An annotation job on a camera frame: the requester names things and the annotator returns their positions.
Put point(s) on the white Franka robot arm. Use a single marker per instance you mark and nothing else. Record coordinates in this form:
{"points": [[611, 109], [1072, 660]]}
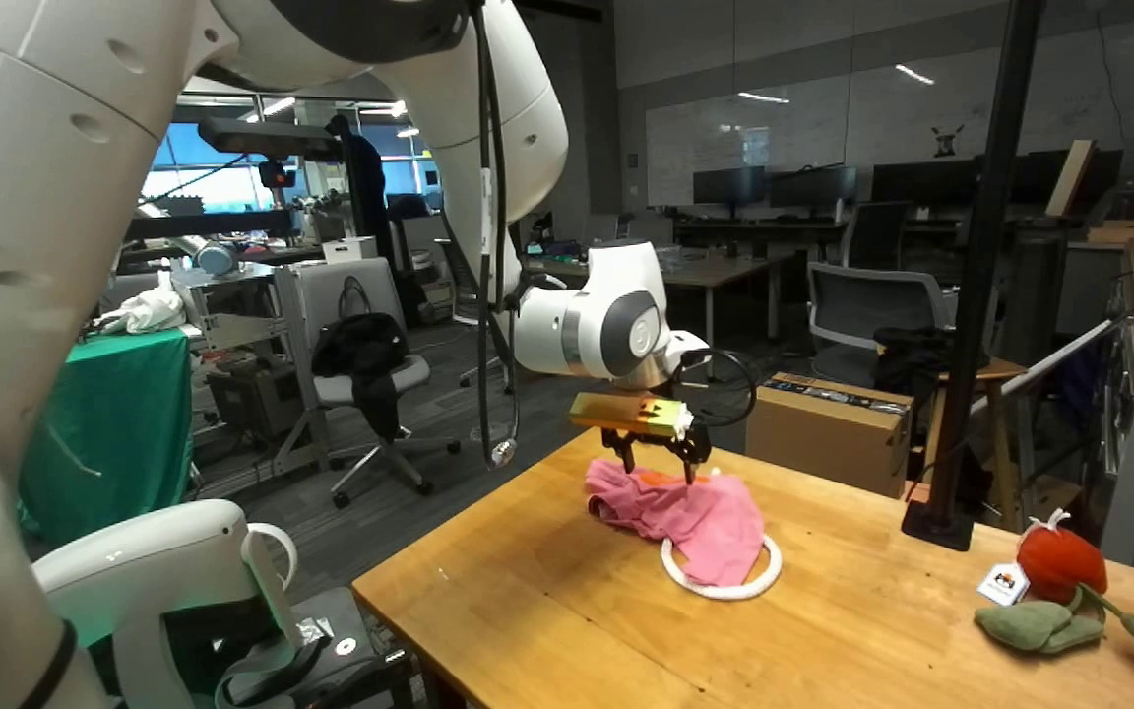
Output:
{"points": [[42, 237]]}

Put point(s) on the green table cloth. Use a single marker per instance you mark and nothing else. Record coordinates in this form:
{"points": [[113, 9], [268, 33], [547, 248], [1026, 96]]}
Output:
{"points": [[115, 419]]}

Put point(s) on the grey mesh office chair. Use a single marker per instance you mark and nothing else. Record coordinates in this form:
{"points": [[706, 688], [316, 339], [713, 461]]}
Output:
{"points": [[875, 303]]}

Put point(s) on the pink shirt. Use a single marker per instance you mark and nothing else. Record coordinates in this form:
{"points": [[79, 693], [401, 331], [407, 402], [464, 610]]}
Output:
{"points": [[689, 517]]}

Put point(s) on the white metal rod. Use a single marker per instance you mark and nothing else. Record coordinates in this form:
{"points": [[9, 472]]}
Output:
{"points": [[1052, 354]]}

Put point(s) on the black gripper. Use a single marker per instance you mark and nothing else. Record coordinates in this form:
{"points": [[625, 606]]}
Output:
{"points": [[655, 446]]}

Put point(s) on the white plush toy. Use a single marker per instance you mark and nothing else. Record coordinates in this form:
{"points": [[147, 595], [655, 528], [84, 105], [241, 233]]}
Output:
{"points": [[147, 314]]}

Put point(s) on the cardboard box with black tape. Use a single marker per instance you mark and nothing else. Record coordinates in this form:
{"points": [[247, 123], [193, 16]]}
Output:
{"points": [[823, 428]]}

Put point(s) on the black office chair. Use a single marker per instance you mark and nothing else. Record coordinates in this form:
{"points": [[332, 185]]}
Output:
{"points": [[373, 361]]}

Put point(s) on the black metal pole stand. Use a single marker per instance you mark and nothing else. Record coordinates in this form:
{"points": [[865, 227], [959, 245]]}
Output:
{"points": [[982, 260]]}

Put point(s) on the dark computer monitor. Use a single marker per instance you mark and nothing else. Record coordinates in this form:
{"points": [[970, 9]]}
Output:
{"points": [[803, 185], [731, 185]]}

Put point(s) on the round wooden stool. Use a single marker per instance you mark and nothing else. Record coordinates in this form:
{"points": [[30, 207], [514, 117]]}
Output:
{"points": [[997, 396]]}

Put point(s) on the light wooden office table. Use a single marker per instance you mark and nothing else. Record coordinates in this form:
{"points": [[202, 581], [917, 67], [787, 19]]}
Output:
{"points": [[710, 272]]}

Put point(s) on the red turnip plushie green leaves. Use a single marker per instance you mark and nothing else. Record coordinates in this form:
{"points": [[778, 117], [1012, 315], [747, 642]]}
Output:
{"points": [[1060, 564]]}

